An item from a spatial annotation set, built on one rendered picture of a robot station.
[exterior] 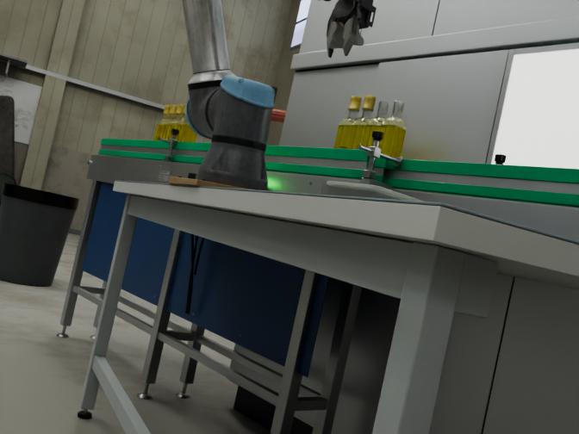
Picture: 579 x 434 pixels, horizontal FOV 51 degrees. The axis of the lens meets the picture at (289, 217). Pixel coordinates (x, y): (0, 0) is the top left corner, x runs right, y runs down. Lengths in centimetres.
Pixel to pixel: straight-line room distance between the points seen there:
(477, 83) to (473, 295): 123
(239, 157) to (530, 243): 74
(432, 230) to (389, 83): 150
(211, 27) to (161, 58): 916
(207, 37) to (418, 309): 93
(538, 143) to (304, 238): 96
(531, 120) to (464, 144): 19
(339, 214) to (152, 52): 991
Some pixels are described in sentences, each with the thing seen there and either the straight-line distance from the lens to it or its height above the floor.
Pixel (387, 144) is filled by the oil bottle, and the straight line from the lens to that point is 175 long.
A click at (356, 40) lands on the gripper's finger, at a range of 160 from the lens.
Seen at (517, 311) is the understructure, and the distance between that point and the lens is 165.
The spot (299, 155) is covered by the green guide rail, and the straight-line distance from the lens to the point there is 183.
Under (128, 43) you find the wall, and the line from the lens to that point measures 1048.
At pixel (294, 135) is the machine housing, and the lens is 233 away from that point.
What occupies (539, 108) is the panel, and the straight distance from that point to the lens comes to 171.
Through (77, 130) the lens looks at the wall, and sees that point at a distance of 1016.
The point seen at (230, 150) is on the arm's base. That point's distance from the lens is 124.
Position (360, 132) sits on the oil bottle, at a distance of 183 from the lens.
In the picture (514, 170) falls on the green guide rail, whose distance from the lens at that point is 149.
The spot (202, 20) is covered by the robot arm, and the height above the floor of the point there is 111.
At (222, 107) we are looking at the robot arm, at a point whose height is 92.
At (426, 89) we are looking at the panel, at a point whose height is 122.
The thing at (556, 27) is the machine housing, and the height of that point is 137.
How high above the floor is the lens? 69
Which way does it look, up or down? 2 degrees up
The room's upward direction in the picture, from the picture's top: 12 degrees clockwise
